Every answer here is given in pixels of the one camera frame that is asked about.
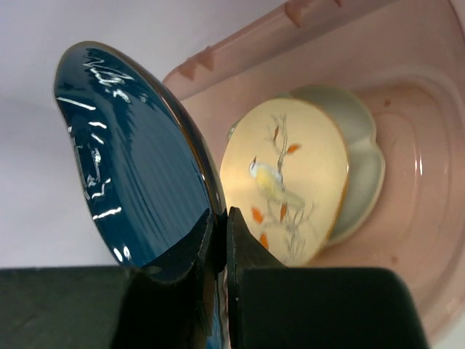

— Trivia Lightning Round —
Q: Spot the cream bird pattern plate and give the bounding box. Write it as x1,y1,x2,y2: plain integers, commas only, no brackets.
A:
220,97,349,266

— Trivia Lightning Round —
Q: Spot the pink translucent plastic bin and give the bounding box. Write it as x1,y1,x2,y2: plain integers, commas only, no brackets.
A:
164,1,464,343

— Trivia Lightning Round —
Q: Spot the white divided round plate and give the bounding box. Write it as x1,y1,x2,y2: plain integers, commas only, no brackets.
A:
275,86,385,246

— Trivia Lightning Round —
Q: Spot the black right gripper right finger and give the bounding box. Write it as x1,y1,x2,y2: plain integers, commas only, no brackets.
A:
226,207,429,348

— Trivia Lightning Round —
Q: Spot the dark blue leaf plate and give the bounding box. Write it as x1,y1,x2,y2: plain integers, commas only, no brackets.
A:
53,40,228,349

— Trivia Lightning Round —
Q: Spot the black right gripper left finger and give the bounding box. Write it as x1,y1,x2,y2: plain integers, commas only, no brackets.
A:
1,211,214,348

